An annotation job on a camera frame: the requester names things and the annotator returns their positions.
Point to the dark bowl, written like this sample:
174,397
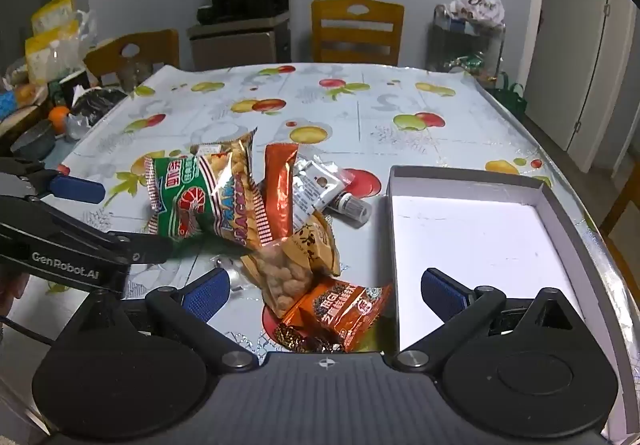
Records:
32,140

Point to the dark foil chocolate candy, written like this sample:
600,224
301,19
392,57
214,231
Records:
295,340

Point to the yellow bag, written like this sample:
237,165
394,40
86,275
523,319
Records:
47,55
52,12

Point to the metal storage rack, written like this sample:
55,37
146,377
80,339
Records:
470,42

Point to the wooden chair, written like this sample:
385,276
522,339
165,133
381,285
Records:
150,50
622,205
330,25

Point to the white door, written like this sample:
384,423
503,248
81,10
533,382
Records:
575,50
622,90

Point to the person's left hand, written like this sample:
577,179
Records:
10,292

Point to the orange snack packet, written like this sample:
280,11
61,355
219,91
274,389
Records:
345,307

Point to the clear peanut bag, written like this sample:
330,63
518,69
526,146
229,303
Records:
290,275

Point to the white cardboard box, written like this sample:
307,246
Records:
475,235

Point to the green shrimp cracker bag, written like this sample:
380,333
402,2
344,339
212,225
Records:
180,190

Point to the grey cabinet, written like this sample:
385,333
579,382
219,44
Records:
240,45

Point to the white sachet packet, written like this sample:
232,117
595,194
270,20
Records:
312,187

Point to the green foil packet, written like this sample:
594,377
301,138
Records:
465,62

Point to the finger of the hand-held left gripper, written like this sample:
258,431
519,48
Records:
75,187
145,249

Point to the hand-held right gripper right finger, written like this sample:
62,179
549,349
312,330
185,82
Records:
442,292

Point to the small clear sachet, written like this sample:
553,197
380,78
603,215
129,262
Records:
227,272

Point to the squeeze tube with white cap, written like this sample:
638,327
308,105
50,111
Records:
352,209

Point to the green tote bag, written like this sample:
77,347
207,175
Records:
507,95

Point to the black plastic bag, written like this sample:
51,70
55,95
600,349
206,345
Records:
95,102

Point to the orange fruit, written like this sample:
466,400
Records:
59,117

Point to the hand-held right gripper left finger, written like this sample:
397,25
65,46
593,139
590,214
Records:
207,292

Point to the long red-orange foil packet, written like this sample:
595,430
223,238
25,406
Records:
280,185

